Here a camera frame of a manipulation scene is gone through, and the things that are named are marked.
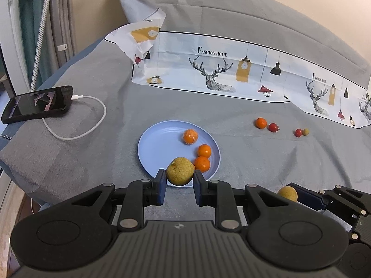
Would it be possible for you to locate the blue plate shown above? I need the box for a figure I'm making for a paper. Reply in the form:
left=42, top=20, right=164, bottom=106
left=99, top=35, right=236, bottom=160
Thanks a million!
left=137, top=121, right=221, bottom=189

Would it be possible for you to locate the grey curtain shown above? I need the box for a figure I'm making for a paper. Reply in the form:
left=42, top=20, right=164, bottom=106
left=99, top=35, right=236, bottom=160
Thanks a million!
left=51, top=0, right=76, bottom=63

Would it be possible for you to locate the yellow-green round fruit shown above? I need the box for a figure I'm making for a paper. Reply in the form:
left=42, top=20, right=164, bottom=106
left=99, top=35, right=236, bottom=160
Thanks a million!
left=166, top=157, right=195, bottom=186
left=277, top=187, right=298, bottom=202

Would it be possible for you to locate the black smartphone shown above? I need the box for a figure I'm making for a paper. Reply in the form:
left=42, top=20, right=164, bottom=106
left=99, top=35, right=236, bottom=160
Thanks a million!
left=1, top=85, right=74, bottom=125

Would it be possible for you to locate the white charging cable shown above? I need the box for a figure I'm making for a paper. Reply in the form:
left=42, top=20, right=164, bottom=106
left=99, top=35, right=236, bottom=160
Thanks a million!
left=42, top=94, right=106, bottom=141

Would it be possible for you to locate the teal hanging garment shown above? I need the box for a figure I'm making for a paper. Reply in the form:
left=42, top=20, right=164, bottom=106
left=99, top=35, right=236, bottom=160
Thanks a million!
left=19, top=0, right=47, bottom=86

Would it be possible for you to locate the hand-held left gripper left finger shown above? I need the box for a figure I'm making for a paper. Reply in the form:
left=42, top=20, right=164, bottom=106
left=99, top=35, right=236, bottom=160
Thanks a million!
left=69, top=169, right=167, bottom=233

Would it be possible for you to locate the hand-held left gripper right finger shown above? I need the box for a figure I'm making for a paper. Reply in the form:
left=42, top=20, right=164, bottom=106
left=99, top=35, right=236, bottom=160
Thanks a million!
left=193, top=170, right=291, bottom=233

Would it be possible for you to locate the grey blanket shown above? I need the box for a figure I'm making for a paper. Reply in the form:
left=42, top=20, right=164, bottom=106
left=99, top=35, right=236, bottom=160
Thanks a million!
left=0, top=0, right=371, bottom=218

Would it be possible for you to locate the white deer printed cloth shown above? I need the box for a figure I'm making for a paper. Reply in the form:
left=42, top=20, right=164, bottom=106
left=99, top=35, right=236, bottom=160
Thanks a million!
left=104, top=0, right=371, bottom=129

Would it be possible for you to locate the dotted pole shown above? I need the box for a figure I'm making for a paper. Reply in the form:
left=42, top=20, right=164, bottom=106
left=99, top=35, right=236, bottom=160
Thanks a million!
left=30, top=0, right=52, bottom=92

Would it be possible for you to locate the white frame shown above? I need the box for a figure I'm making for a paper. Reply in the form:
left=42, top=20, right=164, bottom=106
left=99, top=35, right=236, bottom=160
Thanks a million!
left=0, top=0, right=33, bottom=95

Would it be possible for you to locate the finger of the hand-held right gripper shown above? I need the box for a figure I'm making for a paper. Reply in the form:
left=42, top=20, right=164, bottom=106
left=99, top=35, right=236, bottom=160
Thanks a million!
left=286, top=182, right=371, bottom=239

